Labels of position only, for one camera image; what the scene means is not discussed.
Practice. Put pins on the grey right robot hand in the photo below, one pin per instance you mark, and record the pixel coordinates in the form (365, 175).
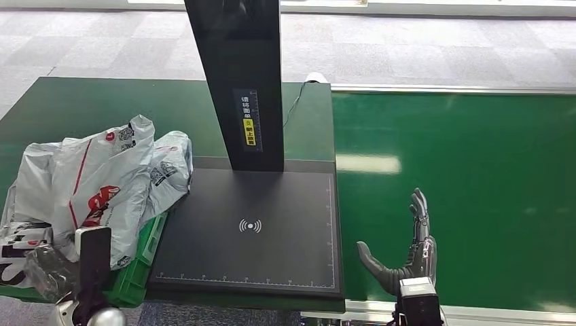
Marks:
(416, 265)

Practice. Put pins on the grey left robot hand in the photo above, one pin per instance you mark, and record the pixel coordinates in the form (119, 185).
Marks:
(51, 272)

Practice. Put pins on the grey mailer bag SF logo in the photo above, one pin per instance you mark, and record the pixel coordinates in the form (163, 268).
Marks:
(117, 180)

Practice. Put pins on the green plastic delivery box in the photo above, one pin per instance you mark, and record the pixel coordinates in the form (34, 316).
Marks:
(135, 270)

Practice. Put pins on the green conveyor belt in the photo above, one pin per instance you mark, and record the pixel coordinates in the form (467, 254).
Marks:
(472, 180)

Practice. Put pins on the black inbound scanner machine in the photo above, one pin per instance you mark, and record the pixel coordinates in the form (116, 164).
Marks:
(279, 202)

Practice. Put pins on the grey mailer bag QR code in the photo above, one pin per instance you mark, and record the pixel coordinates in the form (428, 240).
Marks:
(173, 175)

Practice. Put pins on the white round object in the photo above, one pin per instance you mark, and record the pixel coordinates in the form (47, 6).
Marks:
(316, 77)

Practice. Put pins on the black yellow scanner label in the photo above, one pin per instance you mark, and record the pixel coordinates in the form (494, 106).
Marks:
(248, 130)

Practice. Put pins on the silver conveyor frame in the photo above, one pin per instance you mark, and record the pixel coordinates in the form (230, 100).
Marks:
(450, 87)

